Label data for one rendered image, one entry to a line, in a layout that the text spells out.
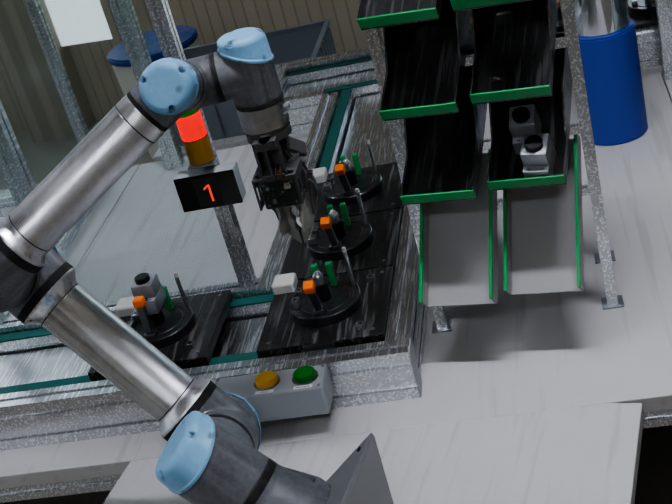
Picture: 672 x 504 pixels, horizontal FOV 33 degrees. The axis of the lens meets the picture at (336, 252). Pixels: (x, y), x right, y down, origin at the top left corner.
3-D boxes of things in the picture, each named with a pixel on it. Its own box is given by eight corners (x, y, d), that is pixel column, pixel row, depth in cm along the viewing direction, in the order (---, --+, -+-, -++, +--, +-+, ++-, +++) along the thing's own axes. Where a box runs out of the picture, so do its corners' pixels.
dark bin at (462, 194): (477, 199, 192) (466, 172, 186) (403, 205, 197) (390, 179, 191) (490, 75, 207) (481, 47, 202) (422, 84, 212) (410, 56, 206)
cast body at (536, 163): (551, 182, 190) (543, 156, 184) (525, 183, 191) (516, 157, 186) (558, 143, 194) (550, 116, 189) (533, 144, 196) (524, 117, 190)
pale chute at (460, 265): (498, 303, 200) (492, 298, 196) (426, 307, 204) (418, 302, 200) (497, 152, 207) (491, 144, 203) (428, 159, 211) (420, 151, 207)
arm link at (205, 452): (218, 539, 162) (139, 486, 161) (229, 504, 175) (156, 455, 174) (265, 472, 160) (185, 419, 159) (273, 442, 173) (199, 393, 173)
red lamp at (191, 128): (204, 139, 213) (196, 115, 211) (179, 144, 214) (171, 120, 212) (209, 128, 217) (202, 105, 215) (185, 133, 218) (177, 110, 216)
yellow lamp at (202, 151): (211, 163, 215) (204, 140, 213) (187, 167, 216) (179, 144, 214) (217, 152, 220) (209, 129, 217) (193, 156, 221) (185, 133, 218)
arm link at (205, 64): (134, 68, 164) (207, 49, 164) (148, 69, 175) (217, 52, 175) (148, 122, 165) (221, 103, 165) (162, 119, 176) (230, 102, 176)
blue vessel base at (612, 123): (651, 139, 269) (638, 31, 257) (585, 150, 273) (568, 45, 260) (644, 113, 283) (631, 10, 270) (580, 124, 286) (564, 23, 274)
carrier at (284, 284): (385, 342, 205) (369, 283, 199) (258, 360, 210) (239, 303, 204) (395, 273, 225) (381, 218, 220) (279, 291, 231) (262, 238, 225)
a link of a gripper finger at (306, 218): (299, 256, 182) (284, 205, 178) (304, 238, 188) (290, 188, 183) (318, 253, 182) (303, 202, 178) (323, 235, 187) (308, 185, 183)
